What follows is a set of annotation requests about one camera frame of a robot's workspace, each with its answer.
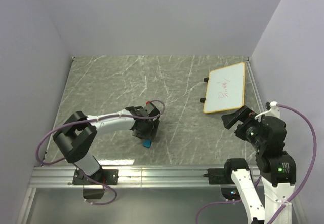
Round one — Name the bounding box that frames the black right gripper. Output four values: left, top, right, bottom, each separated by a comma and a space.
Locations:
221, 103, 265, 149

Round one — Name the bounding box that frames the blue whiteboard eraser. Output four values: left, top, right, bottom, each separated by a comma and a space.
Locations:
142, 139, 152, 148

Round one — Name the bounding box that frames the orange framed whiteboard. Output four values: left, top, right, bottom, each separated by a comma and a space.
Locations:
200, 62, 246, 114

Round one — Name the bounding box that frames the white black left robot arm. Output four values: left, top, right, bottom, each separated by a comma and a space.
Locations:
53, 102, 161, 184

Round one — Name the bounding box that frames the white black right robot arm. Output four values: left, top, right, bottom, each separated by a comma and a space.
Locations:
221, 102, 297, 223

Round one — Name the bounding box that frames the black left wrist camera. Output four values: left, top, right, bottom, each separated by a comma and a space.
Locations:
143, 101, 160, 117

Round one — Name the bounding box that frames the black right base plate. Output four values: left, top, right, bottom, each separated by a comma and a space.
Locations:
202, 168, 234, 185

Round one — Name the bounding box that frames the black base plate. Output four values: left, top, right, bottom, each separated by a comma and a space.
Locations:
202, 168, 234, 185
72, 169, 119, 185

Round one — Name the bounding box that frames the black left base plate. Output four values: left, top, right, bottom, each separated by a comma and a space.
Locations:
72, 169, 119, 185

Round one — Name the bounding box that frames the aluminium front rail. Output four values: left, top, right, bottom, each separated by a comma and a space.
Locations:
29, 165, 266, 188

